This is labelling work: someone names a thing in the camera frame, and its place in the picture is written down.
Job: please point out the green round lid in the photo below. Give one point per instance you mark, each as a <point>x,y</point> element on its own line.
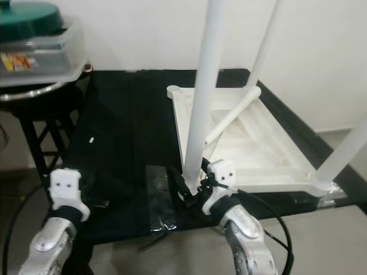
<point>28,23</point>

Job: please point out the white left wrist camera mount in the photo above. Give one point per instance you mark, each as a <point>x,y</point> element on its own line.
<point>67,189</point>

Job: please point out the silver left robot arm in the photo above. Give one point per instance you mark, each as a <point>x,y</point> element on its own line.
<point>49,246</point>

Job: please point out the white plastic children table top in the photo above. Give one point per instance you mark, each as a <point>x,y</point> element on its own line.
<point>258,149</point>

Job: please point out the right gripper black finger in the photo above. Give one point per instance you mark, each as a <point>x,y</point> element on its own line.
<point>207,167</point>
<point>182,183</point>

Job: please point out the black round bowl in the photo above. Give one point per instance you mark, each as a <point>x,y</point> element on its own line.
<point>34,97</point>

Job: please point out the metal folding table frame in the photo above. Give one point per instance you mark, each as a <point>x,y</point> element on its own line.
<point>152,243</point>

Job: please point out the white plastic table leg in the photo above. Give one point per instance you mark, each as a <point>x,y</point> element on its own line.
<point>344,149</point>
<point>235,114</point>
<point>206,86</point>
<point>266,46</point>

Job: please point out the clear plastic storage box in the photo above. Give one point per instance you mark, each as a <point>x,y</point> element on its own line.
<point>46,60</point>

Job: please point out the black stool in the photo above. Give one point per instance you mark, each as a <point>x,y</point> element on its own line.
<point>54,137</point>

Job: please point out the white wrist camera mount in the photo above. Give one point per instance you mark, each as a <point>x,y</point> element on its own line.
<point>67,189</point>
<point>221,180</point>

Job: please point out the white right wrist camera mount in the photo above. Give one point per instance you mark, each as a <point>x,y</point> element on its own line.
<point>221,180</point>

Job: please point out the black tablecloth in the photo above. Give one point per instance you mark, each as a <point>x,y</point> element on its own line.
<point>126,114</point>

